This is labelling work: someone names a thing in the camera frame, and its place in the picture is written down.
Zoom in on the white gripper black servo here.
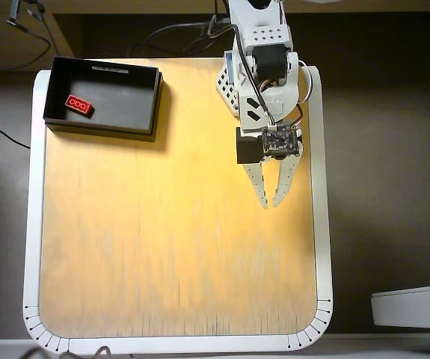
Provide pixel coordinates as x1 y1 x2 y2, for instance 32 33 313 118
236 88 305 209

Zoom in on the red lego block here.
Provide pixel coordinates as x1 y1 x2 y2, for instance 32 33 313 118
64 94 95 120

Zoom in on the black rectangular bin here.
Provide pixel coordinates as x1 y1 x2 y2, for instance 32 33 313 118
43 55 163 143

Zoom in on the white flat device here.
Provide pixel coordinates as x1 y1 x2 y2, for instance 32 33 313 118
370 283 430 330

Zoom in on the white table rim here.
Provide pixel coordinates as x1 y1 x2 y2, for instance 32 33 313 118
22 65 334 355

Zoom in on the black wrist camera circuit board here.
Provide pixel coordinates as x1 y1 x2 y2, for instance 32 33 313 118
261 126 300 156

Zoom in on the white perforated base plate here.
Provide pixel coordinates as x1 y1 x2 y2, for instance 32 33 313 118
215 50 242 120

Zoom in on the black power cables bundle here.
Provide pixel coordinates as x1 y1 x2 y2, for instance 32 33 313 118
126 16 234 57

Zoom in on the brown curled cable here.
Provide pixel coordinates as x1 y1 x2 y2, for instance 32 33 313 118
22 346 113 359

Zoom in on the grey cable connector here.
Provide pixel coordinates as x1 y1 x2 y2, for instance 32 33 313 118
7 0 21 25

